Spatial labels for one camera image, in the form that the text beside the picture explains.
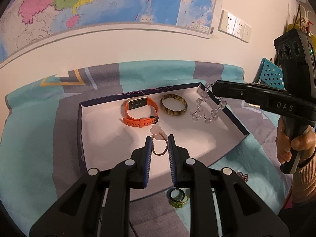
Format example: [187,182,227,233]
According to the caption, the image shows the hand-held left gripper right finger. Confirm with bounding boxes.
[168,134,290,237]

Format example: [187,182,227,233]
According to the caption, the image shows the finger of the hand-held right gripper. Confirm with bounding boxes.
[212,80,288,108]

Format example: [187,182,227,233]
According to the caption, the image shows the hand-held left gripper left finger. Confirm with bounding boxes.
[29,135,152,237]

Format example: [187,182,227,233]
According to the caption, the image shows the clear crystal bead bracelet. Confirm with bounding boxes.
[190,81,227,124]

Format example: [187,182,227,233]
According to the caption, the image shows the dark blue tray box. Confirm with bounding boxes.
[78,82,249,195]

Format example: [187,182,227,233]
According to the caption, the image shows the gold green bead bracelet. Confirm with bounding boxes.
[169,195,190,208]

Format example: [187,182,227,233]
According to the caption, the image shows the purple bead bracelet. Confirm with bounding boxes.
[232,170,248,183]

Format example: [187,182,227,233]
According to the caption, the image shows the person's right hand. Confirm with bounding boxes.
[276,122,316,165]

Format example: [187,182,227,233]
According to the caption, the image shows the blue perforated plastic chair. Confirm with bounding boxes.
[257,57,284,88]

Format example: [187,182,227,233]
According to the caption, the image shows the white red hanging ornament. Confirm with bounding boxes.
[300,5,313,33]

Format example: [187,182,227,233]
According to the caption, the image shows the tortoiseshell bangle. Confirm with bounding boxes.
[160,94,188,117]

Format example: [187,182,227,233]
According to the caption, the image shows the orange smart watch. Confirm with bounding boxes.
[123,96,160,128]

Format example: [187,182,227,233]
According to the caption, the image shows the printed teal grey blanket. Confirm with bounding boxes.
[0,60,297,237]

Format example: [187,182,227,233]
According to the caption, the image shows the white wall socket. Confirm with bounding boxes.
[218,10,237,34]
[241,23,252,42]
[233,17,247,39]

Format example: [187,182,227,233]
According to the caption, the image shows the wall map poster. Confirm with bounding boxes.
[0,0,220,62]

